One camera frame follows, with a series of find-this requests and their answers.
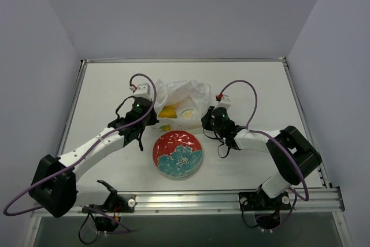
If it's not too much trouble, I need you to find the white plastic bag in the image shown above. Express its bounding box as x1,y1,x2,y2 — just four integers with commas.
154,79,212,131

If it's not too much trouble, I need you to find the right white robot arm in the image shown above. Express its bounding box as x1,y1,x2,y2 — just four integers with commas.
201,106,322,208

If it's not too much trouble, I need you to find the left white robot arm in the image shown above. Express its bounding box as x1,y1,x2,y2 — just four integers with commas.
29,97,158,217

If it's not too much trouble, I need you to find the yellow fake fruit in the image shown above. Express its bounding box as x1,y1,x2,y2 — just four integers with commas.
158,106,177,119

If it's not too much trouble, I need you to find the red plate blue flower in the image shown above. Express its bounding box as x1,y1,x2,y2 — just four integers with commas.
152,131,204,179

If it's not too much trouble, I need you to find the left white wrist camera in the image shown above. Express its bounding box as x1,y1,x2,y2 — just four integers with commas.
129,83,150,99

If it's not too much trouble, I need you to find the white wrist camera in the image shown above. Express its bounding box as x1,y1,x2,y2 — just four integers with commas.
215,94,231,110
129,83,150,99

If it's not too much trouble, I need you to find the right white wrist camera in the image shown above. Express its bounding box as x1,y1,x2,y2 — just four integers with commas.
215,94,231,110

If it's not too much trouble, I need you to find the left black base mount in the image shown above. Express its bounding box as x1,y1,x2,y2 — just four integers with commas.
82,193,136,234

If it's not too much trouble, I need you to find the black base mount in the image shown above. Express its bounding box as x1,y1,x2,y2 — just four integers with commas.
82,193,136,234
238,190,292,233

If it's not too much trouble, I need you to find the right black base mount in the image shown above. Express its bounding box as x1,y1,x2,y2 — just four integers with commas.
238,190,292,233

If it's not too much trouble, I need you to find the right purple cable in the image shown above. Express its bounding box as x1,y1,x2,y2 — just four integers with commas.
219,79,309,226

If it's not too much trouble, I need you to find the purple cable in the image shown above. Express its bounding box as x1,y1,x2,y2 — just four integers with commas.
219,79,309,226
2,73,158,235

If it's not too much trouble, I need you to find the aluminium front rail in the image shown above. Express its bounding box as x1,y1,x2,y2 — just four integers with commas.
31,186,345,216

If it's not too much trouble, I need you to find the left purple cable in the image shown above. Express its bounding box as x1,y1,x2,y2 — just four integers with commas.
2,73,158,235

